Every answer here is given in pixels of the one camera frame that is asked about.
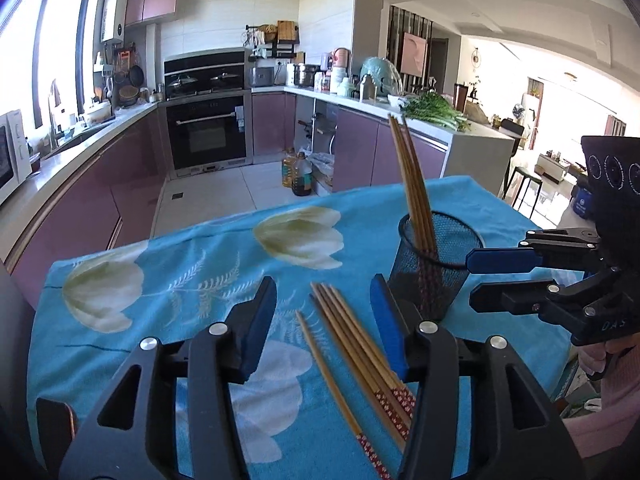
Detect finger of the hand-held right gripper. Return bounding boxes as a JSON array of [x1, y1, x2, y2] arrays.
[[469, 266, 623, 328], [465, 227, 604, 276]]

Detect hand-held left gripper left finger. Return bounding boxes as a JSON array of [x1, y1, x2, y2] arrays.
[[59, 276, 278, 480]]

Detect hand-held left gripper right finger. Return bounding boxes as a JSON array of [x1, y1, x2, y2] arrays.
[[370, 274, 586, 480]]

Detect red-patterned wooden chopstick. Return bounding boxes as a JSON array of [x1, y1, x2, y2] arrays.
[[312, 284, 411, 433], [333, 285, 417, 395], [310, 294, 407, 453], [296, 311, 391, 480], [320, 284, 413, 418], [327, 284, 416, 406]]

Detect black mesh utensil holder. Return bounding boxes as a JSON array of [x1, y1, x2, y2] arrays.
[[387, 210, 485, 322]]

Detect bunch of wooden chopsticks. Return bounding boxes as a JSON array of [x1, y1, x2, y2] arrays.
[[388, 114, 451, 318]]

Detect person's right forearm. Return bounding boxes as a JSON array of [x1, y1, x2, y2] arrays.
[[562, 355, 640, 461]]

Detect person's right hand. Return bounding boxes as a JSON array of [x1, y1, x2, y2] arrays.
[[578, 332, 640, 384]]

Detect blue bin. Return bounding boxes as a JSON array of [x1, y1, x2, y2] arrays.
[[571, 185, 599, 222]]

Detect green stool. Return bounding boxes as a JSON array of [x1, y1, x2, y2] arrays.
[[509, 165, 540, 213]]

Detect blue floral tablecloth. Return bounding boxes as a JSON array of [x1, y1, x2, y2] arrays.
[[27, 175, 586, 480]]

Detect dark cooking oil bottle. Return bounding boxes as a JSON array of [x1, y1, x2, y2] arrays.
[[291, 152, 314, 197]]

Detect yellow cooking oil bottle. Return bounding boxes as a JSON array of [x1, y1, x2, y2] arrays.
[[281, 149, 301, 190]]

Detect green leafy vegetables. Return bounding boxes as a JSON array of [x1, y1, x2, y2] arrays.
[[401, 91, 472, 132]]

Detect clear plastic bag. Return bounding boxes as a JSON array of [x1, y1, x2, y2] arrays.
[[306, 152, 335, 183]]

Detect pink base cabinet run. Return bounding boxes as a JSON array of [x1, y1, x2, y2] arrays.
[[250, 87, 516, 196], [0, 100, 168, 306]]

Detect black integrated stove oven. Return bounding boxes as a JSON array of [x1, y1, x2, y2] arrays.
[[163, 49, 254, 173]]

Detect smartphone with orange edge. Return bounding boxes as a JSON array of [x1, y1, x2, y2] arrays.
[[36, 398, 77, 443]]

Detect black slatted divider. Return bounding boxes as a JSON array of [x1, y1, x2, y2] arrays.
[[387, 5, 433, 91]]

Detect pink and white kettle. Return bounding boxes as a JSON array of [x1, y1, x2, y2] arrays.
[[331, 47, 351, 81]]

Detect steel stockpot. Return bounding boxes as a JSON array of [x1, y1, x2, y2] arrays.
[[293, 63, 321, 87]]

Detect white dish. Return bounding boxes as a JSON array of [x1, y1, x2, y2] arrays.
[[82, 101, 113, 126]]

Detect white microwave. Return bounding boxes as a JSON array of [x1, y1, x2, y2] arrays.
[[0, 109, 32, 206]]

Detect chrome kitchen faucet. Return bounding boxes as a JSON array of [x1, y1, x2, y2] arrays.
[[48, 79, 68, 148]]

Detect white water heater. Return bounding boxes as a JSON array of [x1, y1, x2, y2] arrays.
[[101, 0, 126, 44]]

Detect kitchen window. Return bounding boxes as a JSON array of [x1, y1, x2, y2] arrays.
[[0, 0, 93, 131]]

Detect pink wall painting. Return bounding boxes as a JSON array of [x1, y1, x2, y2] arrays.
[[401, 31, 427, 77]]

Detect wall spice rack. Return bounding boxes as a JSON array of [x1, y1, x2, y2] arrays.
[[246, 21, 301, 59]]

